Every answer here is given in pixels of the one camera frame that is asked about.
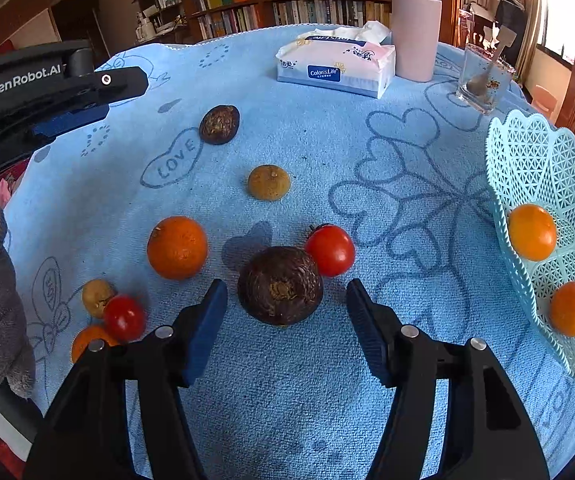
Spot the large dark passion fruit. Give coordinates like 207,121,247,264
238,246,325,327

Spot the pink thermos bottle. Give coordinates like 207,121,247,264
390,0,443,82

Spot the red tomato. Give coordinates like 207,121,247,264
305,223,357,278
104,295,147,342

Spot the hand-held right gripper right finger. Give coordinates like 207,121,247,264
346,278,551,480

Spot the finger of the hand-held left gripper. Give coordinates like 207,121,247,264
66,66,149,107
28,101,111,141

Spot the small yellowish round fruit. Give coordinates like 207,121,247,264
82,279,117,319

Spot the yellowish brown round fruit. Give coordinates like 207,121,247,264
248,164,291,202

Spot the large orange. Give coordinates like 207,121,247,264
146,216,209,281

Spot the blue printed towel blanket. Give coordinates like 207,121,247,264
2,25,575,480

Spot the dark hanging garment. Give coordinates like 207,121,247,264
495,0,533,58

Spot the small dark passion fruit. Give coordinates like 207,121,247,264
199,104,241,146

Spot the clear drinking glass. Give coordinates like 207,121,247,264
456,42,514,115

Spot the soft tissue pack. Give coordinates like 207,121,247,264
275,21,397,100

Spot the small cluttered wooden shelf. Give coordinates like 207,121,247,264
135,0,191,43

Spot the light blue plastic fruit basket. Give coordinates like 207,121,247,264
485,109,575,386

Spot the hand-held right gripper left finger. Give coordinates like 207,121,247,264
22,278,229,480

